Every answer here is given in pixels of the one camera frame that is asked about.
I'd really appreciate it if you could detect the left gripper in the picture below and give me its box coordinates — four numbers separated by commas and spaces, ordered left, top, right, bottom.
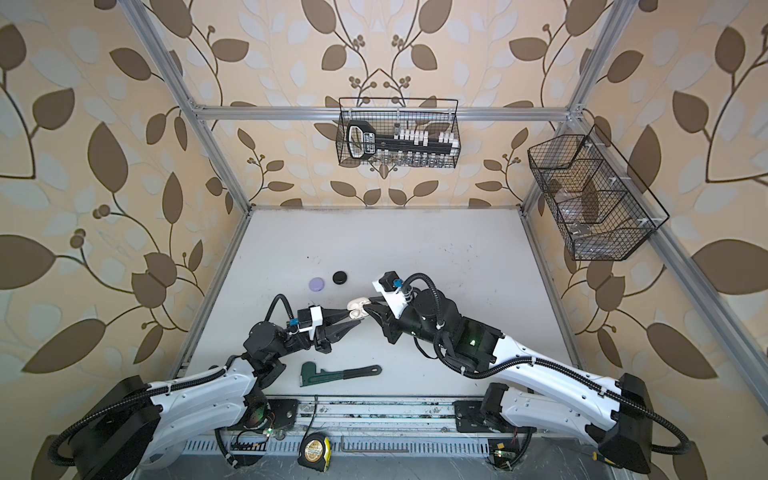
270, 308, 356, 363

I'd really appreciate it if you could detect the white earbud case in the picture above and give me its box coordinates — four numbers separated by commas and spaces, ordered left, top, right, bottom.
347, 297, 371, 320

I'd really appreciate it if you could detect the purple earbud case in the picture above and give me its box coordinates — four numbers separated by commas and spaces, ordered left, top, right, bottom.
308, 277, 325, 292

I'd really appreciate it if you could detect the black round earbud case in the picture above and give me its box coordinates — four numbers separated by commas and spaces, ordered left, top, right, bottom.
332, 271, 348, 285

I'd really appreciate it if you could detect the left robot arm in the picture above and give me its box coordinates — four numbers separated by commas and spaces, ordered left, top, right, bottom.
47, 298, 370, 479

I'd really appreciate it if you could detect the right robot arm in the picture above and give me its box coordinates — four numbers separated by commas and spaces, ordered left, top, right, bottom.
350, 271, 693, 474

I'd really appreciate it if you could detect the green pipe wrench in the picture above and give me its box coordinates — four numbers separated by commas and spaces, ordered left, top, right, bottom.
300, 362, 382, 387

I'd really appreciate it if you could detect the yellow black tape measure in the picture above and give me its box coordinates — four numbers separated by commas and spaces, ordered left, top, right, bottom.
297, 432, 331, 472

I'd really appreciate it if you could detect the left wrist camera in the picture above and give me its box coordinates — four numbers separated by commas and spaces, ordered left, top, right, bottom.
288, 306, 324, 340

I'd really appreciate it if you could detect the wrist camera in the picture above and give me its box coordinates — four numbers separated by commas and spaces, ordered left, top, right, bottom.
288, 306, 324, 340
372, 271, 412, 319

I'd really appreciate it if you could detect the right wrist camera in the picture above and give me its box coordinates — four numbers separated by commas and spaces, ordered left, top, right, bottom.
372, 271, 412, 319

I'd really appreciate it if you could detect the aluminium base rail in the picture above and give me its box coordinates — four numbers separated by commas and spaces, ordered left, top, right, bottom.
183, 389, 587, 458

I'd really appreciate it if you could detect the back wire basket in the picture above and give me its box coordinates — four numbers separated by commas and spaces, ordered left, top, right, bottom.
335, 95, 462, 169

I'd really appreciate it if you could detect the side wire basket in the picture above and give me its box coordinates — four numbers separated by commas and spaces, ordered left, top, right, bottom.
527, 125, 670, 261

